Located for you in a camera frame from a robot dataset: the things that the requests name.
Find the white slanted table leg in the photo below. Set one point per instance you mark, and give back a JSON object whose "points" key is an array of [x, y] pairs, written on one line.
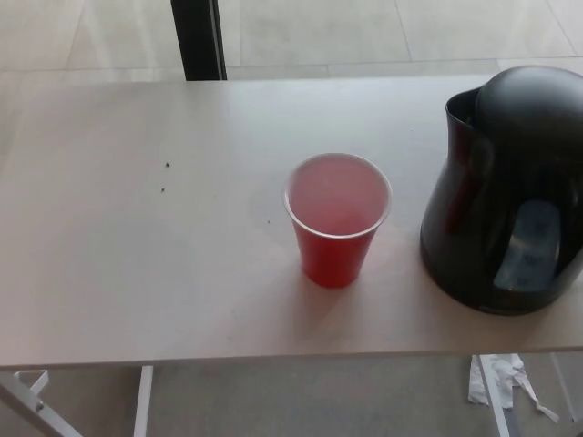
{"points": [[32, 409]]}

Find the crumpled white paper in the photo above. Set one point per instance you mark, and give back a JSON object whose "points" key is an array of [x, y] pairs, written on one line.
{"points": [[478, 387]]}

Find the white table brace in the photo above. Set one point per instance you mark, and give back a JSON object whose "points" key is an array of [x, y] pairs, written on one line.
{"points": [[38, 379]]}

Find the black vertical post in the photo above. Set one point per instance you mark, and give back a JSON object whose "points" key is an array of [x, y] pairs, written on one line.
{"points": [[196, 41]]}

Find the white upright table leg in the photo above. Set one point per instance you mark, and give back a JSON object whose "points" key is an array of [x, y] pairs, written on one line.
{"points": [[144, 400], [498, 400]]}

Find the red plastic cup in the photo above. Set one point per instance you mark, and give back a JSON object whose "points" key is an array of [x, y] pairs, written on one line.
{"points": [[329, 259]]}

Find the black electric kettle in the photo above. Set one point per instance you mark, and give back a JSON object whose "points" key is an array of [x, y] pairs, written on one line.
{"points": [[496, 150]]}

